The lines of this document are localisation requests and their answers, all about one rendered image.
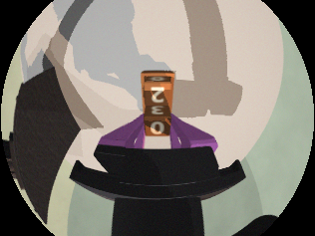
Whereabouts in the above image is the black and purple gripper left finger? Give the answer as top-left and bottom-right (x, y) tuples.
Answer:
(98, 114), (146, 148)

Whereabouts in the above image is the brown cube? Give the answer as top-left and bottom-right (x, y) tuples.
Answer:
(144, 106), (171, 136)
(144, 77), (171, 107)

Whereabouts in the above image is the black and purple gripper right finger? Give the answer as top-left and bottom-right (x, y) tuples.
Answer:
(169, 114), (218, 152)

